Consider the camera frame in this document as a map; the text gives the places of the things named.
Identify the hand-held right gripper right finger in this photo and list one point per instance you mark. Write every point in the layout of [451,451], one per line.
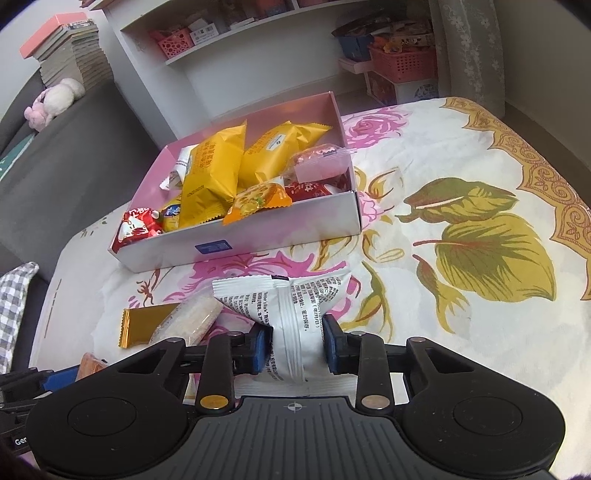
[332,344]

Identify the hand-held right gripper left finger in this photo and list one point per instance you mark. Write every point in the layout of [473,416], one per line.
[261,350]

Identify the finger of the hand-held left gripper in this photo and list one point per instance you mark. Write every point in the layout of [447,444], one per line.
[60,379]

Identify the orange cookie packet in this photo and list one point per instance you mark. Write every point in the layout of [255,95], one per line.
[90,365]

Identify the white triangular snack packet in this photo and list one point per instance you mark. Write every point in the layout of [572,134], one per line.
[295,318]

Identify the clear rice cracker packet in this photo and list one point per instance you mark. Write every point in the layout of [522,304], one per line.
[189,318]

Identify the gold foil wrapper bar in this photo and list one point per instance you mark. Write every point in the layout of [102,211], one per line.
[143,323]

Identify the pink cardboard box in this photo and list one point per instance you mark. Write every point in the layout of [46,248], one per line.
[277,230]

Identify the orange vegetable print packet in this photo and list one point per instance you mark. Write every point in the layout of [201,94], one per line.
[258,203]

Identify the red and white snack packet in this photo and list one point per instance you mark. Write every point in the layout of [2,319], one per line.
[136,226]

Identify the large yellow wafer packet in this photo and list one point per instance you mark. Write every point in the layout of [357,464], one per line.
[210,180]
[272,152]

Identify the pink clear snack packet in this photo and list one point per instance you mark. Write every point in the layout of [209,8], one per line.
[318,161]

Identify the small white snack packet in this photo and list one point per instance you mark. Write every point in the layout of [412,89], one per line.
[180,168]

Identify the grey checkered cloth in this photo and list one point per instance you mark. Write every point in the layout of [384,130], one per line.
[14,304]

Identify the red foil snack packet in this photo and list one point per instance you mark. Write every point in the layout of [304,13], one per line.
[309,190]

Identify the yellow packet with blue label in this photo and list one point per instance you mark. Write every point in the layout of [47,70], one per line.
[171,213]

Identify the grey sofa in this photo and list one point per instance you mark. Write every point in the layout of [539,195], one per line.
[78,175]

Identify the floral blanket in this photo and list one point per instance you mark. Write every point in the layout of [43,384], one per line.
[461,161]

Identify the teal cushion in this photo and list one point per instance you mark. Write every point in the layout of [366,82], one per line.
[14,157]

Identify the white bookshelf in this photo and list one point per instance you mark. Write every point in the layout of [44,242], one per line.
[258,78]

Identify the pink low stool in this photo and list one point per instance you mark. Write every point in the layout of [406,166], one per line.
[353,66]

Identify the pink and white plush toy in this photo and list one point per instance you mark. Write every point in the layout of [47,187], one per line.
[57,99]

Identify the large coral plastic basket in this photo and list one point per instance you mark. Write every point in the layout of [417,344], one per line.
[404,64]

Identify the blue storage box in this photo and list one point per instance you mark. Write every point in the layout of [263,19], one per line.
[355,46]

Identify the small coral perforated basket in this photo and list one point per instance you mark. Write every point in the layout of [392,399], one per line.
[173,44]

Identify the white labelled box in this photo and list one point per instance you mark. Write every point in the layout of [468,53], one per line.
[204,33]

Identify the lace curtain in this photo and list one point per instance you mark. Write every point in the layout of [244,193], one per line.
[471,46]

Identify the stack of books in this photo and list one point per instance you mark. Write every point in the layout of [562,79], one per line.
[74,50]

